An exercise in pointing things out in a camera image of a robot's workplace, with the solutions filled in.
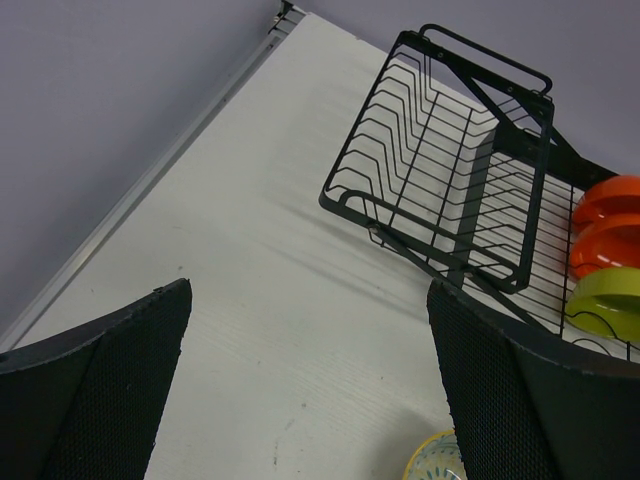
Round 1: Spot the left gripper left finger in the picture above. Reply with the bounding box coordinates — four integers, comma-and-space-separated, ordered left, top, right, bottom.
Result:
1, 278, 192, 479

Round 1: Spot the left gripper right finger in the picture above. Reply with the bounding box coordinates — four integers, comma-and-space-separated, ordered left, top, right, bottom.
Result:
426, 280, 639, 479

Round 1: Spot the yellow sun pattern bowl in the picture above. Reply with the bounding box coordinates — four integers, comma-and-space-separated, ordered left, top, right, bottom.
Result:
402, 429, 467, 480

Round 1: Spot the lime green bowl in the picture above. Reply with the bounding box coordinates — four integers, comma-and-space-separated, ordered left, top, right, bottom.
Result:
564, 267, 639, 343

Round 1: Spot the orange bowl front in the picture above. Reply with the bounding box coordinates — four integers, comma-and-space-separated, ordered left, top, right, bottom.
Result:
569, 213, 639, 279

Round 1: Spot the orange bowl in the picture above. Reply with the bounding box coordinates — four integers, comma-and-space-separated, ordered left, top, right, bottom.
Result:
572, 175, 639, 231
569, 213, 639, 279

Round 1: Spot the orange bowl rear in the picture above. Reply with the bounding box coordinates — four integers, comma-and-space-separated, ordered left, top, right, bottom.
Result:
572, 175, 639, 231

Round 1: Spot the black wire dish rack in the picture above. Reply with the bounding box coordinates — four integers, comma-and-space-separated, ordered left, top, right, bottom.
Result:
319, 24, 639, 362

